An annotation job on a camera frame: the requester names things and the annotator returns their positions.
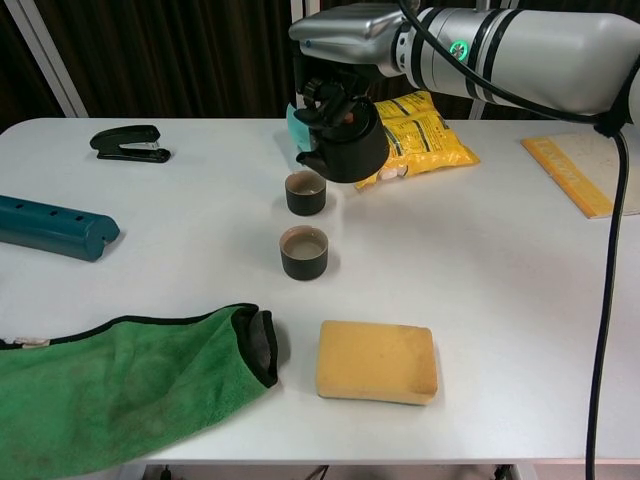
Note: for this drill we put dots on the green cloth with black trim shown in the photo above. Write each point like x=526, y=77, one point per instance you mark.
x=100, y=390

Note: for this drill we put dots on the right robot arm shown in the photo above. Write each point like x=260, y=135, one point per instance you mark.
x=540, y=55

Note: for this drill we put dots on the teal plastic bag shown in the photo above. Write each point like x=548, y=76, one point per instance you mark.
x=295, y=135

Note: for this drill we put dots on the black stapler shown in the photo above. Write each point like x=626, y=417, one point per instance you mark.
x=127, y=140

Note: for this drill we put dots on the teal plastic tube with holes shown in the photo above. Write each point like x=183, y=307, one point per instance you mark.
x=50, y=227

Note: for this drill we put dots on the yellow sponge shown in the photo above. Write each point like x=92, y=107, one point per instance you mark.
x=375, y=362

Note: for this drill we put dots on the yellow and white book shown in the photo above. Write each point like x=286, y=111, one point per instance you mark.
x=590, y=170

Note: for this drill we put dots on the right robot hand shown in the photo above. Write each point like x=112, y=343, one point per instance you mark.
x=345, y=35

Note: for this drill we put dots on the yellow snack bag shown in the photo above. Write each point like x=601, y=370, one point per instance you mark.
x=430, y=145

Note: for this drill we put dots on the black teapot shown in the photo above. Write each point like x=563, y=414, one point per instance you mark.
x=355, y=155

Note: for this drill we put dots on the dark ceramic cup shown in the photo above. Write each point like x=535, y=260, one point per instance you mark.
x=305, y=202
x=304, y=265

